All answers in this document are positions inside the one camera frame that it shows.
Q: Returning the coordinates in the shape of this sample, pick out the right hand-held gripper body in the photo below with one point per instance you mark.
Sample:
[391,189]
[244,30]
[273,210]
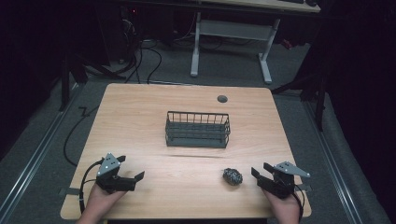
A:
[281,180]

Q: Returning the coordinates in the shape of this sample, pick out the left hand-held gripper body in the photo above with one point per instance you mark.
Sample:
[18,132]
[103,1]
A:
[115,183]

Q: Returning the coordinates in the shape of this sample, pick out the steel wool scrubber ball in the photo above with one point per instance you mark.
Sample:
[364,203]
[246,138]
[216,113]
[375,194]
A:
[232,176]

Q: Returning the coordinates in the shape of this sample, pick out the person's left hand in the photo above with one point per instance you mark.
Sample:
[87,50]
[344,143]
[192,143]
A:
[102,199]

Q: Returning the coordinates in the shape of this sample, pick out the person's right hand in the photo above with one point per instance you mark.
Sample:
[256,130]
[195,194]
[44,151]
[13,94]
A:
[284,207]

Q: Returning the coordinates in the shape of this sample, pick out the grey tape strip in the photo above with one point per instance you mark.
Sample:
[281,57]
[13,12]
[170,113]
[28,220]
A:
[69,191]
[305,187]

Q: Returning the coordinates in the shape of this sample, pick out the round table grommet hole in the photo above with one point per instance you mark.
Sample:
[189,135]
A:
[222,99]

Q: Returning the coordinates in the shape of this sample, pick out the black stand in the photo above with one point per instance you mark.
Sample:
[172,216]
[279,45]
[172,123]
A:
[314,90]
[67,77]

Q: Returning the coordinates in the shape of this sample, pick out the dark computer tower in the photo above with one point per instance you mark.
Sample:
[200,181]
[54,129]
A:
[129,34]

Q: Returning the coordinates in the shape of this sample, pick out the white-framed wooden desk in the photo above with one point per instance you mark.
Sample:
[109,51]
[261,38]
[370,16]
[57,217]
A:
[236,29]

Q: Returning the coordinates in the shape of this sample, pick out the black computer mouse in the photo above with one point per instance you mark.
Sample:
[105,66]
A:
[311,2]

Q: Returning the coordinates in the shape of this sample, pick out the metal floor rail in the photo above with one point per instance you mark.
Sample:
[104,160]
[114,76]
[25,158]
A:
[29,169]
[331,165]

